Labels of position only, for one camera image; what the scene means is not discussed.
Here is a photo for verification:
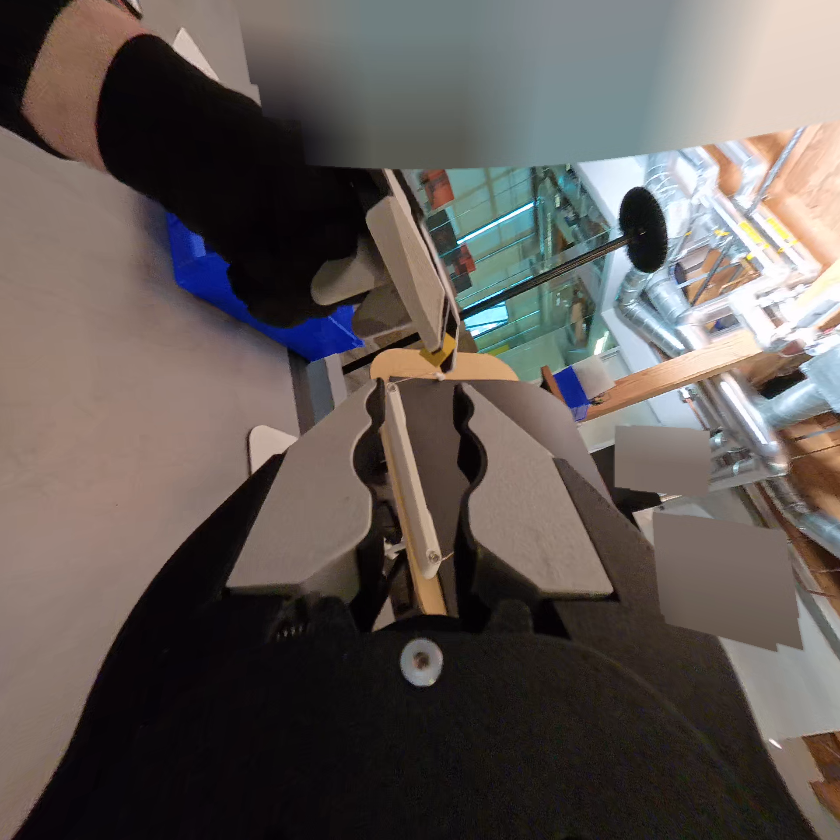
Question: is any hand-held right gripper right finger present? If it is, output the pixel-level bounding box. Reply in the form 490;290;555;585
453;382;616;608

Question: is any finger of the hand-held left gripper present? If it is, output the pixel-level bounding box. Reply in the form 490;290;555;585
310;196;455;353
352;222;462;382

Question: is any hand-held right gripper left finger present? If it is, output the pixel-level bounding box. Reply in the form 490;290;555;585
225;378;388;603

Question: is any small yellow cube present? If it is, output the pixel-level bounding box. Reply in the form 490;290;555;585
420;333;458;376

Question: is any blue storage bin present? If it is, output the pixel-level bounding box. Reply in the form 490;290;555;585
164;213;365;362

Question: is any person's left hand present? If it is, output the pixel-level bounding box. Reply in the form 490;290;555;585
97;33;376;329

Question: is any black board with wooden edge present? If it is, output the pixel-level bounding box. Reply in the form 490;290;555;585
369;348;592;621

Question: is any small blue bin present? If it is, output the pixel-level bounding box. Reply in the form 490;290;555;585
553;364;588;421

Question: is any white paper towel roll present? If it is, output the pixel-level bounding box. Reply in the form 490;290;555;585
574;356;618;403

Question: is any silver insulated pipe run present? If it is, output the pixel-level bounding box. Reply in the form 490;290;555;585
617;147;840;473

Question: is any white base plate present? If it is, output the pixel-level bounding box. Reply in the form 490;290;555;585
248;425;299;476

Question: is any white bracket bar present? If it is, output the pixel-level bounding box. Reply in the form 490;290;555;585
384;382;442;580

